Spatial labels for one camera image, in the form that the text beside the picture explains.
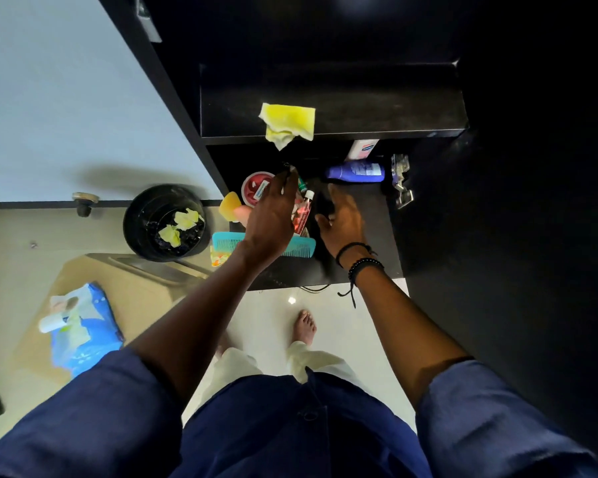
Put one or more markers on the person's right hand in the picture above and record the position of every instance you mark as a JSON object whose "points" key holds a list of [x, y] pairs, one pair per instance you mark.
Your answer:
{"points": [[346, 223]]}

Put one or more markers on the person's left hand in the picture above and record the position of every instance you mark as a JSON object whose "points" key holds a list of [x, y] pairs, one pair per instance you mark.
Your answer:
{"points": [[271, 219]]}

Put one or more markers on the pink makeup sponge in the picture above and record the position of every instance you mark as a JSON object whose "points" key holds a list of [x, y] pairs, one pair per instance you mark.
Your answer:
{"points": [[242, 214]]}

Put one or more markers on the red cream jar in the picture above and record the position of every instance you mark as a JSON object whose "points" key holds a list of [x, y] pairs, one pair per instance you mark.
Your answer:
{"points": [[253, 186]]}

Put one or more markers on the yellow makeup sponge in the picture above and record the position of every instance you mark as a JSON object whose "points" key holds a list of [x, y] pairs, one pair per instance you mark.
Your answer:
{"points": [[229, 206]]}

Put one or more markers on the small green bottle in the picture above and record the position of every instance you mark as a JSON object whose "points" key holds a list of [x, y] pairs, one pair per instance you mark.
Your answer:
{"points": [[302, 185]]}

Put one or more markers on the teal comb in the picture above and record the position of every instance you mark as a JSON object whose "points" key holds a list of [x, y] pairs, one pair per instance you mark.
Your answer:
{"points": [[226, 241]]}

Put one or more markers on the blue lotion bottle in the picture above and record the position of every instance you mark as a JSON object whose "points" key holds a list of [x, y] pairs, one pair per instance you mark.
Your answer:
{"points": [[356, 172]]}

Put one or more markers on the pink lotion bottle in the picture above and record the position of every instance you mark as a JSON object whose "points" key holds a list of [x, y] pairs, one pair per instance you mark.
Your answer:
{"points": [[363, 149]]}

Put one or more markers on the yellow cleaning wipe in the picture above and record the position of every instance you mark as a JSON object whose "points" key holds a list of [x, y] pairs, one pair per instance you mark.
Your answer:
{"points": [[289, 121]]}

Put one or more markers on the person's right forearm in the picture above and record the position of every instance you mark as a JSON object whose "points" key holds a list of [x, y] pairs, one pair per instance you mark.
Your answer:
{"points": [[408, 338]]}

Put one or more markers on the person's left forearm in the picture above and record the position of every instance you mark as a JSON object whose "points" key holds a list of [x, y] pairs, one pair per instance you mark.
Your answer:
{"points": [[194, 323]]}

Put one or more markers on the person's right foot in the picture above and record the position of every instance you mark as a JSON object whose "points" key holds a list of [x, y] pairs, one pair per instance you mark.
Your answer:
{"points": [[305, 328]]}

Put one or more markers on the person's foot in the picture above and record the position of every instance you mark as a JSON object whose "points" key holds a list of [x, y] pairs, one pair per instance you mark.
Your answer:
{"points": [[224, 345], [305, 328]]}

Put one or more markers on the person's left foot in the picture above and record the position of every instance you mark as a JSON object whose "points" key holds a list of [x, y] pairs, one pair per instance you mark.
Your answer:
{"points": [[224, 345]]}

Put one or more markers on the silver cabinet hinge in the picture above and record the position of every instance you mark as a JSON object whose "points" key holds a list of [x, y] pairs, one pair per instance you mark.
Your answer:
{"points": [[401, 181]]}

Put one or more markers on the crumpled yellow wipe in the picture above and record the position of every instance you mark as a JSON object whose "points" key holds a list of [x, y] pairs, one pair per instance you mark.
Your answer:
{"points": [[187, 219], [169, 236]]}

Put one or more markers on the black shelf board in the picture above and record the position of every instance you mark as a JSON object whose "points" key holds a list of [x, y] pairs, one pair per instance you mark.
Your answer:
{"points": [[378, 104]]}

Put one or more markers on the black waste bin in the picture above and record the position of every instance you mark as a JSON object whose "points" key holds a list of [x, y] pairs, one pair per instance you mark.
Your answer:
{"points": [[144, 219]]}

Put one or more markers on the beige plastic stool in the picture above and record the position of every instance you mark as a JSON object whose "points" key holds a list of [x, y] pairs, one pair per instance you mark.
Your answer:
{"points": [[129, 293]]}

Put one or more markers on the black cabinet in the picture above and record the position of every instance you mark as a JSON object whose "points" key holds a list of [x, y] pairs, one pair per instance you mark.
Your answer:
{"points": [[528, 194]]}

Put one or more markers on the navy blue shirt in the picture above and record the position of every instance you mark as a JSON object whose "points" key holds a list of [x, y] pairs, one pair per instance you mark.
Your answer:
{"points": [[279, 428]]}

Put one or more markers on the blue wipes packet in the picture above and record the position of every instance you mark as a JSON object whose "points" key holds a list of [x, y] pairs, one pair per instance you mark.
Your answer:
{"points": [[97, 338]]}

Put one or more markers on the white cabinet door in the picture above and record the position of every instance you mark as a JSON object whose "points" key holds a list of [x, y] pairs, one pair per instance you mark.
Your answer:
{"points": [[70, 94]]}

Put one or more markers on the small white roll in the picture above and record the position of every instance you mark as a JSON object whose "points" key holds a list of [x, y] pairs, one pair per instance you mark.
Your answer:
{"points": [[52, 323]]}

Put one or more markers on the silver door hinge bracket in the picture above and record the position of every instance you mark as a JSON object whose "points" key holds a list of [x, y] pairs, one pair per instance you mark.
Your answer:
{"points": [[147, 19]]}

